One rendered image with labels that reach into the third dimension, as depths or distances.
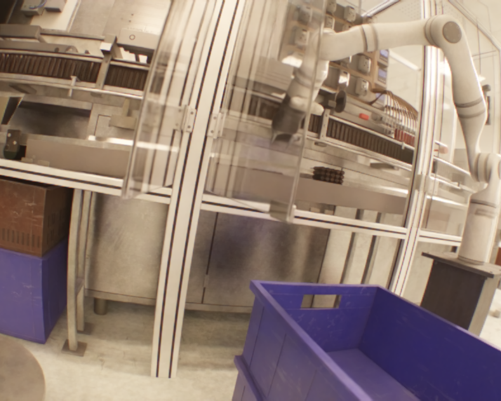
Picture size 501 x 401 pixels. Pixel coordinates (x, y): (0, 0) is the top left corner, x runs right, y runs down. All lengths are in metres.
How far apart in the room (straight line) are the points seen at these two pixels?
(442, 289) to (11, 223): 1.27
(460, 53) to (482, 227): 0.47
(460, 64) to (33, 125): 1.58
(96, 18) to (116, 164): 0.89
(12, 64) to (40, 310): 0.84
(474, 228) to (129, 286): 1.19
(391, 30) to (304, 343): 0.69
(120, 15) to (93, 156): 0.85
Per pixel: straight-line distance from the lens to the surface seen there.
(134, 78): 1.05
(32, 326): 1.10
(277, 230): 1.21
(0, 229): 1.01
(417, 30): 0.85
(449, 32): 0.80
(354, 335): 0.92
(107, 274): 1.19
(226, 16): 0.89
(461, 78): 0.83
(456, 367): 0.74
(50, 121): 1.46
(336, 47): 0.73
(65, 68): 1.12
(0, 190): 0.99
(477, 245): 0.94
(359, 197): 1.08
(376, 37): 0.76
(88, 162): 0.87
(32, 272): 1.00
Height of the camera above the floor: 0.65
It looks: 4 degrees down
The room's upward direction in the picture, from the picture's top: 11 degrees clockwise
